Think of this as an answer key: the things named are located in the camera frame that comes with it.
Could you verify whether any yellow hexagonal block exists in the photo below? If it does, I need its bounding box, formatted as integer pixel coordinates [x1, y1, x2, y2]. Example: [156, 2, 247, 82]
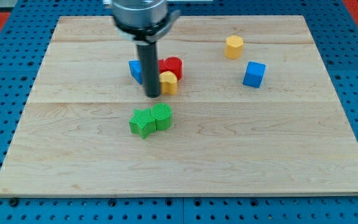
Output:
[224, 35, 244, 59]

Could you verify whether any red block behind rod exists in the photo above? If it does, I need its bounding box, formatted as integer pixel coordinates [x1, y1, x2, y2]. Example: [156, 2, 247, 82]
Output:
[158, 59, 167, 73]

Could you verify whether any blue block behind rod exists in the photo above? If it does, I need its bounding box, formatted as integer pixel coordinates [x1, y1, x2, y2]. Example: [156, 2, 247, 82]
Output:
[129, 60, 143, 85]

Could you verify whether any green cylinder block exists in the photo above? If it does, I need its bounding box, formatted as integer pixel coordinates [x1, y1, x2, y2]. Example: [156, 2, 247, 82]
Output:
[151, 103, 172, 131]

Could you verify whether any wooden board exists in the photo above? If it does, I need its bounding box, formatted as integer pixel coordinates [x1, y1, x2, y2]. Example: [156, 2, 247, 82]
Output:
[0, 16, 358, 198]

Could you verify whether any green star block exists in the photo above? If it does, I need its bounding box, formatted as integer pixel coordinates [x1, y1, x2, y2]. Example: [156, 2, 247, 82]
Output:
[129, 108, 157, 139]

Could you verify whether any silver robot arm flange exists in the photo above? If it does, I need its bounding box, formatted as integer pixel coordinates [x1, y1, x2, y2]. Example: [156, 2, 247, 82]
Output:
[103, 0, 181, 45]

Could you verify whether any blue cube block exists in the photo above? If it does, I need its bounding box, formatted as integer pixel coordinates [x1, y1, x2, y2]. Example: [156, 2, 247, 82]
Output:
[242, 62, 266, 88]

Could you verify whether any yellow heart block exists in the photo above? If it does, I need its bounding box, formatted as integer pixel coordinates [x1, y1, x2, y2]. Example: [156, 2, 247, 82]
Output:
[159, 71, 178, 95]

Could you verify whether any red cylinder block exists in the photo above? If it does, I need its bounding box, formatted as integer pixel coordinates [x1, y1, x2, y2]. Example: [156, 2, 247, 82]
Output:
[164, 57, 183, 80]

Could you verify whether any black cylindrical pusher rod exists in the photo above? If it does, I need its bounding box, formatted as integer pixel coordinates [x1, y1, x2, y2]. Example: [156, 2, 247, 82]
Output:
[137, 42, 160, 98]

